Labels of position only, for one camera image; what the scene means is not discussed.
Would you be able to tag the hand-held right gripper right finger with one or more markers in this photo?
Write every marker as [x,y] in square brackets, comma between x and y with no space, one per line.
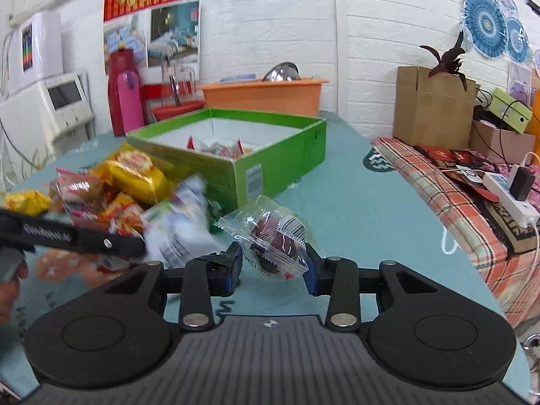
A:
[310,279]

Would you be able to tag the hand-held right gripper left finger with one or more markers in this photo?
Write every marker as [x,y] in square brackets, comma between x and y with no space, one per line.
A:
[233,271]

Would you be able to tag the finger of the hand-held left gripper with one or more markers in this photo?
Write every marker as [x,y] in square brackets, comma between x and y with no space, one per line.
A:
[84,240]

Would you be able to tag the clear packet with brown snack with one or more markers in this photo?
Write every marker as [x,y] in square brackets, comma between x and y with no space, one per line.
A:
[274,232]

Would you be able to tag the white green snack packet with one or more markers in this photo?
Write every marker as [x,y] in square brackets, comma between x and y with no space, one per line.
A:
[181,228]

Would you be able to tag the pile of colourful snack packets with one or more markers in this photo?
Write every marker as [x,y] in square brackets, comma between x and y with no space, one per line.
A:
[135,173]

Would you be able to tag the green cardboard box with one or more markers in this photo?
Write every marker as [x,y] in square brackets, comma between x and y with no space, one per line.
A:
[278,156]

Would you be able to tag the person's left hand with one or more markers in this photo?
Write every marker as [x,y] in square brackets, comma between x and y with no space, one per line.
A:
[7,299]

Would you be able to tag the teal tablecloth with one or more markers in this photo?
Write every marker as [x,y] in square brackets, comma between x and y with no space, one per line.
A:
[358,202]

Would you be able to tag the small red white packets group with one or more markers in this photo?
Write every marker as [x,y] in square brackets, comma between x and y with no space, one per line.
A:
[219,148]

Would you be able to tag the white appliance with screen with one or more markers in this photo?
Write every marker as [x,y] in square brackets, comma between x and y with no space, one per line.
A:
[38,118]

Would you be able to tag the pink bottle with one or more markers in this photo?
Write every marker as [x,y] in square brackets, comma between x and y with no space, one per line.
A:
[130,101]

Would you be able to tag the red thermos flask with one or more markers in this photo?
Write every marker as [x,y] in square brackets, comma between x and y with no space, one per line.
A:
[114,93]

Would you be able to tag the orange plaid cloth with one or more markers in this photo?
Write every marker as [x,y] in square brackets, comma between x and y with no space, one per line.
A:
[422,177]

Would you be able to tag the red plastic basket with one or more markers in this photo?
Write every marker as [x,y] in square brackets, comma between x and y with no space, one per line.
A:
[175,112]

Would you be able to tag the orange plastic basin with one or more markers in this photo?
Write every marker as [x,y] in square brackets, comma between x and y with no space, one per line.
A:
[265,95]

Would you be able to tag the glass pitcher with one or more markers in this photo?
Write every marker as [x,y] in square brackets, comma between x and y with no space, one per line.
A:
[181,86]

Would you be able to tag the instant noodle bowl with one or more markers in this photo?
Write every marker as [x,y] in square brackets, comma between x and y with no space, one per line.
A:
[238,78]

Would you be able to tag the red envelopes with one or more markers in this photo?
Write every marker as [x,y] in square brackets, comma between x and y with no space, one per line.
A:
[464,162]

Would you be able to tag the black patterned cloth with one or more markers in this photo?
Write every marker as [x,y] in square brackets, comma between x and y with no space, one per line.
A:
[506,232]

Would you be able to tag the metal bowl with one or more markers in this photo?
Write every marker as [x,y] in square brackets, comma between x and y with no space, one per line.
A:
[282,71]

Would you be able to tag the tall cardboard box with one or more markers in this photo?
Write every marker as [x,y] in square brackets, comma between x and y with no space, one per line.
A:
[430,109]

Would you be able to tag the white power strip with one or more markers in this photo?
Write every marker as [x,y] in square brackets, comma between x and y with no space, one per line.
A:
[506,202]

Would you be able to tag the bedroom photo poster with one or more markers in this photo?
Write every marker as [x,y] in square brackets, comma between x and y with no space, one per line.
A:
[173,29]

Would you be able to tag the small cardboard box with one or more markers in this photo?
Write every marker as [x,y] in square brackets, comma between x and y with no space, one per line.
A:
[495,143]

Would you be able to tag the black charger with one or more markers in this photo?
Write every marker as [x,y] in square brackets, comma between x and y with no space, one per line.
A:
[522,183]

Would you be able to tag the dark red leafy plant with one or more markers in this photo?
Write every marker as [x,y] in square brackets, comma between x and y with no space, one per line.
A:
[447,59]

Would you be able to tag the green shoe box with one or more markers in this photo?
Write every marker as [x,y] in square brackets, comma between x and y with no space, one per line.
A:
[508,109]

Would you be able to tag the large blue paper fan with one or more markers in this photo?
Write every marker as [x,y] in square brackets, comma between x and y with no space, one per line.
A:
[485,21]

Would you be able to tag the medium blue paper fan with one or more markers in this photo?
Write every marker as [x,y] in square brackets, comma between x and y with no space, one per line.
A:
[517,40]

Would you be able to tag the small blue paper fan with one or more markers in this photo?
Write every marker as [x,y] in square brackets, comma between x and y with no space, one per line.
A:
[507,5]

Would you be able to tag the small wall picture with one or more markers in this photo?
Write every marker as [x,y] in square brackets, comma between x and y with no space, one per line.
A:
[519,82]

